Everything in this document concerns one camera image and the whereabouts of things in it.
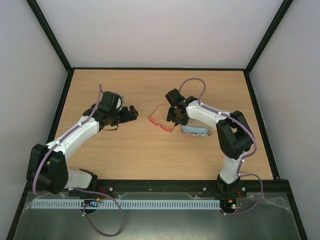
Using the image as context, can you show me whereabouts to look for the pink translucent sunglasses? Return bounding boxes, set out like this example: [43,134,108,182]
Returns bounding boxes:
[147,103,175,133]

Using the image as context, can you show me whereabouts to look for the flag pattern glasses case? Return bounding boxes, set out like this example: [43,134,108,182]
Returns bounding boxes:
[180,125,211,137]

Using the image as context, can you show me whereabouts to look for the light blue cleaning cloth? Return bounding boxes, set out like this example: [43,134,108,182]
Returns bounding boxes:
[182,125,209,134]

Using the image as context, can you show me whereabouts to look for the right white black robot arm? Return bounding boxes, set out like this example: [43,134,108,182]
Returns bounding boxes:
[165,88,257,196]

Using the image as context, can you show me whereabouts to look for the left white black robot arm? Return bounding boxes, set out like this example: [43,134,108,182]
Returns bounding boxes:
[26,91,139,196]

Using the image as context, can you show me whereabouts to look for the left black circuit board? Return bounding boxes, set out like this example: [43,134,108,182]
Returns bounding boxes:
[80,198,103,208]

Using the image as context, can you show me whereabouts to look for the right green circuit board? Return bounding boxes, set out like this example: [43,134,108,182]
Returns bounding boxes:
[220,198,244,212]

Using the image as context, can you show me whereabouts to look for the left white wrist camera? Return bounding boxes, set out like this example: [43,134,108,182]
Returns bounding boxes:
[116,94,124,109]

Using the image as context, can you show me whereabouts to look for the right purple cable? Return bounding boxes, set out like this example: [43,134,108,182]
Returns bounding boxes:
[178,77,265,217]

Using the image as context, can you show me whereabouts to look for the purple cable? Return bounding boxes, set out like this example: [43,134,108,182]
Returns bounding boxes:
[178,77,265,217]
[32,83,126,237]

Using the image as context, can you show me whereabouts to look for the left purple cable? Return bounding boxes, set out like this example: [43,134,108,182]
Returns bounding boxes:
[32,83,126,237]

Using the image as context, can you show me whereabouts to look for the light blue slotted cable duct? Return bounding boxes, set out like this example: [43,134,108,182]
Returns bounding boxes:
[30,199,221,210]

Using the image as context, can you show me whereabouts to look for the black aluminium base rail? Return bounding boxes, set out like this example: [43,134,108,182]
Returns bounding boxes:
[85,179,293,199]

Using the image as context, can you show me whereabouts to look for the black frame post left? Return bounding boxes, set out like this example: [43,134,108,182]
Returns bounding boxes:
[26,0,72,72]

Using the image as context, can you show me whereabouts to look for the black frame post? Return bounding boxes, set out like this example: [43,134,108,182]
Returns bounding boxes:
[26,0,72,72]
[244,0,294,75]

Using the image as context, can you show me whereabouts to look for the black frame post right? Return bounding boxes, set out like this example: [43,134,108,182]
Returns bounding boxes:
[244,0,294,75]

